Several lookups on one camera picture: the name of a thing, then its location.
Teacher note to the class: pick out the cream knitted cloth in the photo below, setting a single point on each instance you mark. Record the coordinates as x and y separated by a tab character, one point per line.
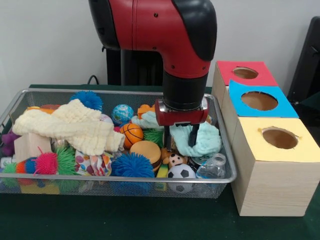
75	125

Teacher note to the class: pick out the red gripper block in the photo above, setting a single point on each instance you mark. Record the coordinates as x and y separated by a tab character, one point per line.
180	118

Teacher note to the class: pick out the black flat panel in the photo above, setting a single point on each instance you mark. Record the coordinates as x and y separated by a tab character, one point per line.
307	62

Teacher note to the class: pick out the clear plastic bottle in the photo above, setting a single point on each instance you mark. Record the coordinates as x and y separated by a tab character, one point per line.
212	167

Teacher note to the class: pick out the black and white soccer ball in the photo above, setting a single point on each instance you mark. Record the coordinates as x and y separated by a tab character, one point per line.
181	171

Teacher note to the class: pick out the orange toy building brick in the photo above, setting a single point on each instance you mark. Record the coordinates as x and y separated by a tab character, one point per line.
145	110

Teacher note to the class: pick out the wooden box with three holes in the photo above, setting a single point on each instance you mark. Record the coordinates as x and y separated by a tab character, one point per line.
275	187

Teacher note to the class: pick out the light teal cloth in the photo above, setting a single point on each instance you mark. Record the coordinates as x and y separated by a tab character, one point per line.
207	142

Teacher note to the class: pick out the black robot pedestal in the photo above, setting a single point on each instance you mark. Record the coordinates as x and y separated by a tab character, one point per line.
140	67

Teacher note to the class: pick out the orange toy basketball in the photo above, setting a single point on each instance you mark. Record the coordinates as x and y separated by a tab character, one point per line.
132	135

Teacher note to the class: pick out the blue spiky rubber ball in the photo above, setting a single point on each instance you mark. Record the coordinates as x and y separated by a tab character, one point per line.
132	166
86	100

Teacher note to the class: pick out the dark green side table cloth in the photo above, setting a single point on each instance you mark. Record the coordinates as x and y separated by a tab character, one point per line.
312	107

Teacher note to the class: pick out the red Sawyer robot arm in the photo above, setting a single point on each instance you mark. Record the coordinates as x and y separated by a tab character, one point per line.
150	25

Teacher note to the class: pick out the toy hamburger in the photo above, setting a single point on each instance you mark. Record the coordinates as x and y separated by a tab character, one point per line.
146	151

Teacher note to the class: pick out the blue globe ball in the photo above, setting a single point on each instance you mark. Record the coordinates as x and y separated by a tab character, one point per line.
122	113

